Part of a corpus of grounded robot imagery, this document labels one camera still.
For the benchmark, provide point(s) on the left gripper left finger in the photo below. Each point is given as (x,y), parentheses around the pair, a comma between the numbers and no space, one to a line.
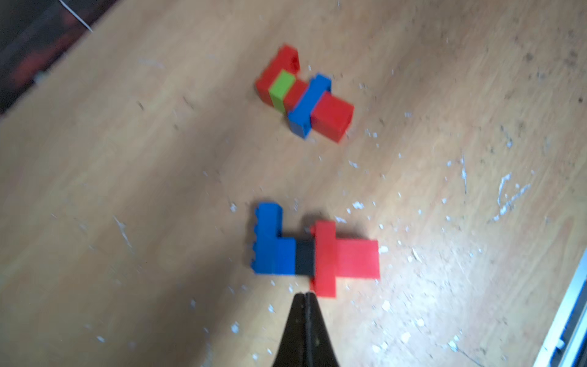
(292,348)

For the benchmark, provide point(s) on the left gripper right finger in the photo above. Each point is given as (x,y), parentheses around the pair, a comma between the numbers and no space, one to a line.
(318,349)

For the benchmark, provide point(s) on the red long lego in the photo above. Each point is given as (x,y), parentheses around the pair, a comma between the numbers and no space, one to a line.
(287,59)
(324,280)

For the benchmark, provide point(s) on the blue long lego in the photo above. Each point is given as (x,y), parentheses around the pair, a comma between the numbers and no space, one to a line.
(299,116)
(268,227)

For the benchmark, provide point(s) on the red square lego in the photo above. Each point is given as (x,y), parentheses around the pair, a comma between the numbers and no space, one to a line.
(332,117)
(294,95)
(357,258)

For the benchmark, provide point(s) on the black square lego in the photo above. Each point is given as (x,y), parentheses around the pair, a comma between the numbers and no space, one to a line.
(305,257)

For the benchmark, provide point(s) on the blue square lego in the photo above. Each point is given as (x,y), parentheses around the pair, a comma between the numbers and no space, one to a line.
(286,256)

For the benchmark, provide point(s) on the green square lego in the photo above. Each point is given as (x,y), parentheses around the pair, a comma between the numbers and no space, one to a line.
(280,88)

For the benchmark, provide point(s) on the aluminium front rail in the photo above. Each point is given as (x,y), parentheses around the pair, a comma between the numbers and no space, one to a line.
(565,343)

